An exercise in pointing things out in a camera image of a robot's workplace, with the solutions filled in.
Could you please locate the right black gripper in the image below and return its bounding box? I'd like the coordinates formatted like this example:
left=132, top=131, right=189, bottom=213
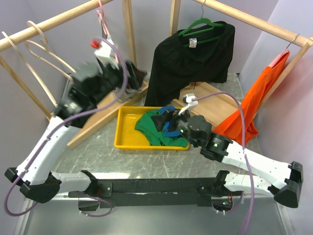
left=151, top=106, right=200, bottom=148

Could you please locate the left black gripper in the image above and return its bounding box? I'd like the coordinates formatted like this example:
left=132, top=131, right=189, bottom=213
left=91, top=59, right=148, bottom=107

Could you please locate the pink plastic hanger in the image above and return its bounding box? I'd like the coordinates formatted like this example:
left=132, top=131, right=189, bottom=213
left=95, top=0, right=120, bottom=64

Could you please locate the grey tank top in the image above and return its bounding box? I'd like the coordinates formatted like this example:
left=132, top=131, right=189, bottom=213
left=98, top=60, right=148, bottom=102

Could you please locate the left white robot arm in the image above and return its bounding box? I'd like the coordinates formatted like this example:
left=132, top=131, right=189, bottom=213
left=5, top=61, right=142, bottom=203

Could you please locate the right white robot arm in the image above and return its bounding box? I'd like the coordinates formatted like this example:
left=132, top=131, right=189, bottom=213
left=151, top=109, right=303, bottom=208

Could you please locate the beige hanger far left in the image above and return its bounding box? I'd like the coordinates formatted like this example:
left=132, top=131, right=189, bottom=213
left=1, top=31, right=59, bottom=108

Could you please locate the green hanger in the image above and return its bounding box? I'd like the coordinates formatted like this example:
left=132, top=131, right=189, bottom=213
left=178, top=5, right=226, bottom=48

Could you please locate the pink hanger metal hook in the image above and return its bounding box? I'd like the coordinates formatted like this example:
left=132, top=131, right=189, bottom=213
left=268, top=33, right=300, bottom=68

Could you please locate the blue shirt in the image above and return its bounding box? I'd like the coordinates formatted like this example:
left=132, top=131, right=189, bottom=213
left=159, top=106, right=181, bottom=138

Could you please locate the green shirt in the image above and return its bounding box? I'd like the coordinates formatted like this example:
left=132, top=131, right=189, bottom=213
left=134, top=106, right=188, bottom=147

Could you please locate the left wooden clothes rack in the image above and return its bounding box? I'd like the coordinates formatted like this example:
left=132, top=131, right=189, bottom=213
left=0, top=0, right=151, bottom=150

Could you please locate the wooden clothes rack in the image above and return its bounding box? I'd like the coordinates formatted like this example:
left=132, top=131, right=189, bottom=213
left=168, top=0, right=313, bottom=123
left=0, top=0, right=151, bottom=150

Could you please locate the yellow plastic tray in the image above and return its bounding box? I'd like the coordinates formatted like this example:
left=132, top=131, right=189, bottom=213
left=114, top=106, right=189, bottom=151

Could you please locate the right wooden clothes rack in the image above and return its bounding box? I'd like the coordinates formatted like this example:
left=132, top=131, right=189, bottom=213
left=168, top=0, right=313, bottom=123

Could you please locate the black shirt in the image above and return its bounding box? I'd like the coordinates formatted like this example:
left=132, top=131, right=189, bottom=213
left=145, top=21, right=235, bottom=106

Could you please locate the black base bar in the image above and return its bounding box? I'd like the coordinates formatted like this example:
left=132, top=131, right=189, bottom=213
left=67, top=177, right=243, bottom=209

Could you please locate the orange shirt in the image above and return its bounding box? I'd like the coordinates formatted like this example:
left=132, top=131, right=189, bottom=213
left=213, top=51, right=290, bottom=144

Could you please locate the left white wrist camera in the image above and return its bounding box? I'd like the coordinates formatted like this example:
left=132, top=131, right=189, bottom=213
left=90, top=39, right=118, bottom=68

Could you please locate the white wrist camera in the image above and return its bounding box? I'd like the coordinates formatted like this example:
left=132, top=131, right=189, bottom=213
left=90, top=39, right=118, bottom=68
left=178, top=93, right=199, bottom=116

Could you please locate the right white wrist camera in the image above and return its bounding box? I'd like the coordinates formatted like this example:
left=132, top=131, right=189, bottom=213
left=178, top=93, right=199, bottom=116

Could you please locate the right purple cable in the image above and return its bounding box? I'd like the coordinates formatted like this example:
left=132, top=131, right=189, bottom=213
left=193, top=92, right=255, bottom=235

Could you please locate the purple cable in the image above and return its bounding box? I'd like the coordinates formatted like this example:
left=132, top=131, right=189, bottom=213
left=4, top=38, right=129, bottom=218
left=193, top=92, right=255, bottom=235

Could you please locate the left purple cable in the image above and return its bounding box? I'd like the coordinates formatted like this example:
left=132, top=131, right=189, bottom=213
left=4, top=38, right=129, bottom=218

